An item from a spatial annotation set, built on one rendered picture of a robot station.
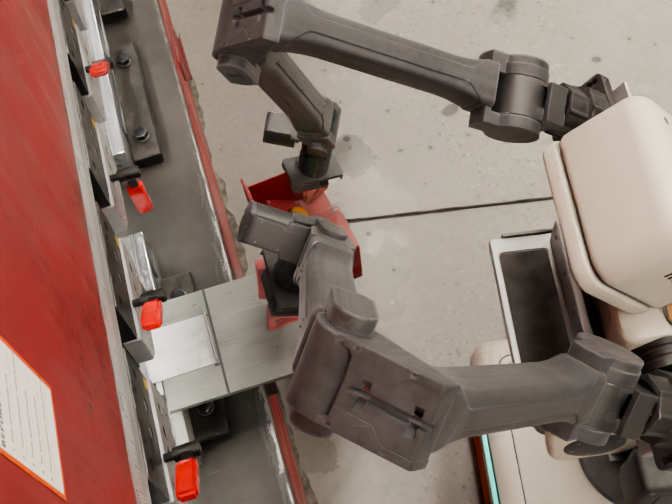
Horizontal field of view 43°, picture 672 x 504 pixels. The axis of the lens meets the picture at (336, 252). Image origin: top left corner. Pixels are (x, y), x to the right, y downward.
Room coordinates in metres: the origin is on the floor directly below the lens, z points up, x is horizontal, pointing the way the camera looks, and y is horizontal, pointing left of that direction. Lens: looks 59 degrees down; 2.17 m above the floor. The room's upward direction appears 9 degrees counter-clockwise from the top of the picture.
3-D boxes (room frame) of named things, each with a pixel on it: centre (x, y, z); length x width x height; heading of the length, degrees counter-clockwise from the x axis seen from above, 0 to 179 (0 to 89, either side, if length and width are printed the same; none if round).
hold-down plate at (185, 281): (0.60, 0.25, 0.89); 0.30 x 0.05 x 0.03; 9
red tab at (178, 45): (1.59, 0.31, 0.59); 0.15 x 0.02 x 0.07; 9
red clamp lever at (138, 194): (0.72, 0.27, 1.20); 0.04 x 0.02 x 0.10; 99
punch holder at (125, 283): (0.53, 0.30, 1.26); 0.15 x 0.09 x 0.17; 9
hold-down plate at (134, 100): (1.16, 0.34, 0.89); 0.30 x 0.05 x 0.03; 9
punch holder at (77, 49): (0.93, 0.36, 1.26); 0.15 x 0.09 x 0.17; 9
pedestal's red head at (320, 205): (0.90, 0.06, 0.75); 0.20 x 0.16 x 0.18; 15
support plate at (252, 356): (0.58, 0.16, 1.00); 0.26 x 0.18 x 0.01; 99
